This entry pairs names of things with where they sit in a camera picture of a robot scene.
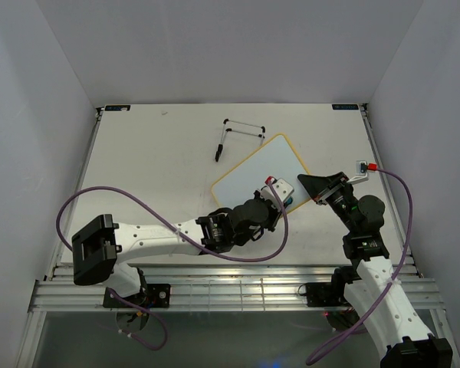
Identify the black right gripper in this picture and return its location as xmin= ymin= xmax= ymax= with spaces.
xmin=297 ymin=171 xmax=359 ymax=233

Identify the yellow framed whiteboard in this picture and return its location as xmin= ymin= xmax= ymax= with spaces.
xmin=211 ymin=133 xmax=310 ymax=213

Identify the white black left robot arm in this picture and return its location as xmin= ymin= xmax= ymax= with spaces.
xmin=71 ymin=184 xmax=294 ymax=307

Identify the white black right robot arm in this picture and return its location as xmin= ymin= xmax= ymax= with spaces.
xmin=298 ymin=172 xmax=453 ymax=367

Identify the black metal whiteboard stand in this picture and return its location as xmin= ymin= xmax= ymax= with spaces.
xmin=214 ymin=118 xmax=268 ymax=163

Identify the blue right table label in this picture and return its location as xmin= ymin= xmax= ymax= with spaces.
xmin=331 ymin=103 xmax=359 ymax=110

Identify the blue table label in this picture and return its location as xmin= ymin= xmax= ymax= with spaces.
xmin=331 ymin=103 xmax=359 ymax=110
xmin=104 ymin=105 xmax=131 ymax=112

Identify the blue left table label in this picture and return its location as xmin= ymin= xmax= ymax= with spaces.
xmin=104 ymin=105 xmax=131 ymax=112

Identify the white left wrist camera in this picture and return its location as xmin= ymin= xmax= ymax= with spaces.
xmin=260 ymin=176 xmax=294 ymax=203

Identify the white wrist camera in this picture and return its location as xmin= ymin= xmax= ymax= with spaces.
xmin=348 ymin=160 xmax=378 ymax=185
xmin=260 ymin=176 xmax=294 ymax=203

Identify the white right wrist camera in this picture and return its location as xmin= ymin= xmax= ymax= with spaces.
xmin=348 ymin=160 xmax=378 ymax=185

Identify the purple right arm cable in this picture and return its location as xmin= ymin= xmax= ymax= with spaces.
xmin=305 ymin=167 xmax=414 ymax=366

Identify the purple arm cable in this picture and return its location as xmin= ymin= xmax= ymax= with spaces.
xmin=56 ymin=179 xmax=291 ymax=350
xmin=305 ymin=167 xmax=414 ymax=366

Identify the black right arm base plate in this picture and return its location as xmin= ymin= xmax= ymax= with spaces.
xmin=297 ymin=282 xmax=349 ymax=307

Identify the aluminium frame rail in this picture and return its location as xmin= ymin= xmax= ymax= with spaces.
xmin=27 ymin=264 xmax=445 ymax=312

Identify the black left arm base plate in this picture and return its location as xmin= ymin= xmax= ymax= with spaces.
xmin=102 ymin=284 xmax=171 ymax=309

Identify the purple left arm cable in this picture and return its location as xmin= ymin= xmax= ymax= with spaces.
xmin=56 ymin=179 xmax=291 ymax=350

